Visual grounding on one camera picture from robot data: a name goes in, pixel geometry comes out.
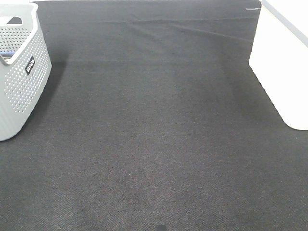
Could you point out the black fabric table mat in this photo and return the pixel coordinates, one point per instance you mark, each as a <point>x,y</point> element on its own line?
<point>152,120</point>

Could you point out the grey perforated laundry basket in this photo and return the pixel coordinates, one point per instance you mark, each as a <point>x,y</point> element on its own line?
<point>24,76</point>

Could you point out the white plastic bin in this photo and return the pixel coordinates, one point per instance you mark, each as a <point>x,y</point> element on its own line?
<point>279,58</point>

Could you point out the blue towel inside basket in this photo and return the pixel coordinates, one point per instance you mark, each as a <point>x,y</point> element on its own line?
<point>6,55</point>

